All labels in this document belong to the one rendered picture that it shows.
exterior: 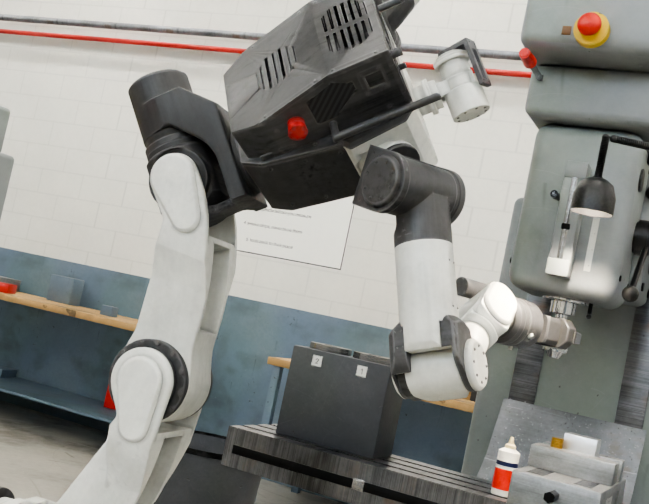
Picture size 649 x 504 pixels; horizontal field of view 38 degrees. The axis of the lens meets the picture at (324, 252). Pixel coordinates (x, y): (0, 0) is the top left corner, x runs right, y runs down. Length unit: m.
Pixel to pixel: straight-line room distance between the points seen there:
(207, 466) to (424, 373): 2.13
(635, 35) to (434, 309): 0.63
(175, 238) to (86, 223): 6.15
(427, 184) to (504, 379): 0.91
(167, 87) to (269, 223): 5.19
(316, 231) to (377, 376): 4.84
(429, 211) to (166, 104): 0.53
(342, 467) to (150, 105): 0.77
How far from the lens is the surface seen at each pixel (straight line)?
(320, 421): 1.96
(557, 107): 1.82
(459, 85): 1.64
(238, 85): 1.61
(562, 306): 1.85
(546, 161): 1.83
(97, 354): 7.54
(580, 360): 2.24
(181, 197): 1.63
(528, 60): 1.73
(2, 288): 7.24
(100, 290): 7.58
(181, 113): 1.69
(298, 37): 1.58
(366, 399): 1.92
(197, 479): 3.49
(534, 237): 1.81
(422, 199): 1.45
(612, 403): 2.23
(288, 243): 6.80
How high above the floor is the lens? 1.18
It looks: 4 degrees up
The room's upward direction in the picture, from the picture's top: 12 degrees clockwise
